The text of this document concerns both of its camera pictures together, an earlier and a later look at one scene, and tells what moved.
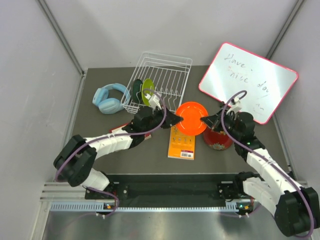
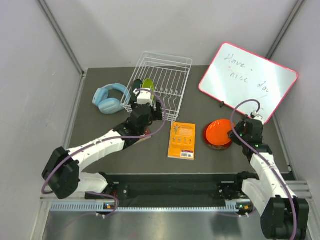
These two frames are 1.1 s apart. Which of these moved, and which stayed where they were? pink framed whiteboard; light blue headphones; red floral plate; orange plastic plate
Moved: orange plastic plate
Stayed: red floral plate; pink framed whiteboard; light blue headphones
